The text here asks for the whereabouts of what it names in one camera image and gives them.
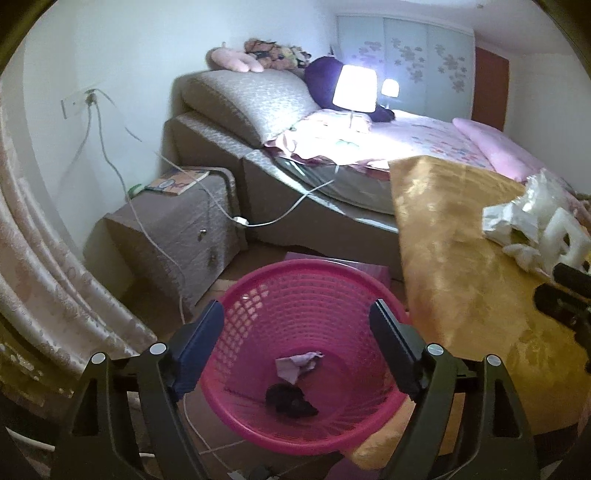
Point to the magazine on nightstand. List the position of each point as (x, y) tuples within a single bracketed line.
[(175, 182)]

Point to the white foam packing block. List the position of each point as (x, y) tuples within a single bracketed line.
[(564, 241)]

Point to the grey bed frame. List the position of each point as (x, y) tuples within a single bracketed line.
[(277, 204)]

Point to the pink folded quilt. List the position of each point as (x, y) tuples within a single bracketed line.
[(506, 157)]

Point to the pink plastic laundry basket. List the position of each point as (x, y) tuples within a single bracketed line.
[(295, 307)]

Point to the brown wooden door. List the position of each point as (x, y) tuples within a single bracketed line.
[(491, 91)]

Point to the white wall socket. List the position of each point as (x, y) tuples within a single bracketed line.
[(76, 102)]

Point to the grey padded headboard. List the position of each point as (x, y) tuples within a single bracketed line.
[(256, 107)]

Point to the lit table lamp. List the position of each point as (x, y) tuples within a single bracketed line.
[(356, 92)]

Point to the dark purple plush pillow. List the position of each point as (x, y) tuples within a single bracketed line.
[(322, 75)]

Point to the grey upholstered nightstand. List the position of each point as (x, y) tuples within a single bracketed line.
[(180, 244)]

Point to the pink floral bed sheet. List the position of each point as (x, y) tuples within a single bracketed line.
[(354, 140)]

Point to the floral sliding wardrobe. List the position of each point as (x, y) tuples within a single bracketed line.
[(423, 67)]

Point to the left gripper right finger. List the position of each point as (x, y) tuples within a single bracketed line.
[(402, 347)]

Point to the small green object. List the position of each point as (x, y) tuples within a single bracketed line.
[(135, 190)]

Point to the brown plush toys pile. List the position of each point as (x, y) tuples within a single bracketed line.
[(272, 55)]

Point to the golden yellow bedspread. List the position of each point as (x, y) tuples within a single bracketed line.
[(464, 293)]

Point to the white tissue paper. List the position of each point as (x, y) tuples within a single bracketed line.
[(518, 226)]

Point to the beige patterned curtain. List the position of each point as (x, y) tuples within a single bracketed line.
[(54, 313)]

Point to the pink plush toy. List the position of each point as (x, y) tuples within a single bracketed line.
[(233, 60)]

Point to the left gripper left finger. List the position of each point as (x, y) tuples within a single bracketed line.
[(192, 346)]

